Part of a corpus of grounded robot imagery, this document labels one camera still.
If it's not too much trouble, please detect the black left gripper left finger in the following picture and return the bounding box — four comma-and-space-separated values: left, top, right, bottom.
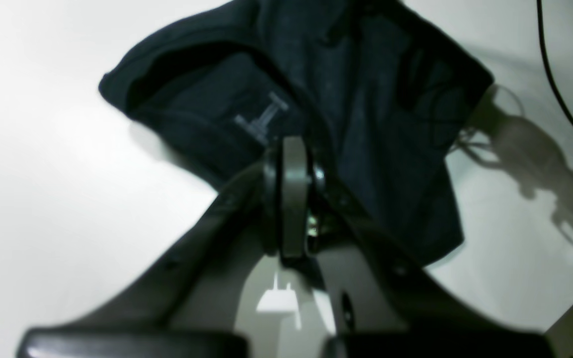
18, 137, 309, 358

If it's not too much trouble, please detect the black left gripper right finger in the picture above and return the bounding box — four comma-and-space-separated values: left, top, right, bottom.
306, 159, 554, 358

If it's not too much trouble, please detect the black T-shirt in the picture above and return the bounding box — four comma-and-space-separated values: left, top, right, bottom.
98, 0, 494, 266

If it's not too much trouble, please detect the black cable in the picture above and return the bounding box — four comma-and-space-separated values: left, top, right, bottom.
536, 0, 573, 162

